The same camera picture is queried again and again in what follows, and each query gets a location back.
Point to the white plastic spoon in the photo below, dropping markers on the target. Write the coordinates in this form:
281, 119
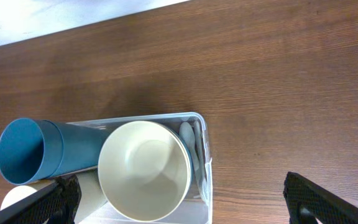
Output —
189, 140

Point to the blue cup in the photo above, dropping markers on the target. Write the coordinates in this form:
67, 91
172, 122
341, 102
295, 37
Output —
30, 150
81, 147

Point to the cream cup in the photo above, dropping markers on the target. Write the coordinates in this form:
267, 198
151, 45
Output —
92, 197
22, 191

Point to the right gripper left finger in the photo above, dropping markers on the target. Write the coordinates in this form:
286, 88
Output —
58, 202

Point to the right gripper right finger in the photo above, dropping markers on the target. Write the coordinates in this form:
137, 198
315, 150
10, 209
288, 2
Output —
308, 202

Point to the blue cup back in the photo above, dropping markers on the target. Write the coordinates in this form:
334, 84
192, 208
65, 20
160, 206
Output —
30, 150

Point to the blue cup front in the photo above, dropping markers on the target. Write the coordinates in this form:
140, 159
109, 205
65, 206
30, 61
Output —
81, 147

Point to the white plastic fork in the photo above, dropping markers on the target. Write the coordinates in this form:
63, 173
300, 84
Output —
202, 182

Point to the cream bowl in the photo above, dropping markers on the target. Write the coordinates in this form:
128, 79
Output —
178, 160
129, 174

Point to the clear plastic container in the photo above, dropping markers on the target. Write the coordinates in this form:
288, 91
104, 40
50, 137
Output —
193, 209

